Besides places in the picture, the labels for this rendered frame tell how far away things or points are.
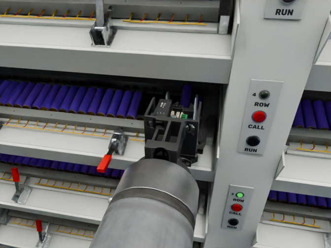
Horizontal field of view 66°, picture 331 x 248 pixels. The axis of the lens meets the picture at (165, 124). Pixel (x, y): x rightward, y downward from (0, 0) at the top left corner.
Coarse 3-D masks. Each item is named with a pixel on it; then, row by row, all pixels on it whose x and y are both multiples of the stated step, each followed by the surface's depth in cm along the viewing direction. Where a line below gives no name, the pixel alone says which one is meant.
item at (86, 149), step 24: (216, 96) 53; (216, 120) 49; (0, 144) 49; (24, 144) 49; (48, 144) 48; (72, 144) 48; (96, 144) 48; (144, 144) 47; (216, 144) 44; (120, 168) 49; (192, 168) 44
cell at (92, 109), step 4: (100, 88) 53; (96, 92) 53; (100, 92) 53; (104, 92) 54; (96, 96) 52; (100, 96) 52; (92, 100) 52; (96, 100) 52; (100, 100) 52; (92, 104) 51; (96, 104) 51; (92, 108) 50; (96, 108) 51; (92, 112) 50; (96, 112) 51
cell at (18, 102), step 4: (28, 84) 56; (32, 84) 56; (28, 88) 55; (32, 88) 56; (24, 92) 54; (28, 92) 55; (20, 96) 54; (24, 96) 54; (16, 100) 53; (20, 100) 53; (24, 100) 54; (16, 104) 53; (20, 104) 53
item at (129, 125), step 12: (0, 108) 51; (12, 108) 51; (24, 108) 51; (24, 120) 51; (36, 120) 51; (48, 120) 50; (60, 120) 49; (72, 120) 48; (84, 120) 48; (96, 120) 48; (108, 120) 48; (120, 120) 48; (132, 120) 47; (72, 132) 49; (132, 132) 48
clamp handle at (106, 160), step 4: (112, 140) 44; (116, 140) 44; (112, 144) 45; (116, 144) 45; (112, 148) 44; (108, 152) 43; (112, 152) 43; (104, 156) 42; (108, 156) 42; (104, 160) 41; (108, 160) 41; (100, 164) 40; (104, 164) 40; (108, 164) 41; (100, 168) 40; (104, 168) 40; (100, 172) 40; (104, 172) 40
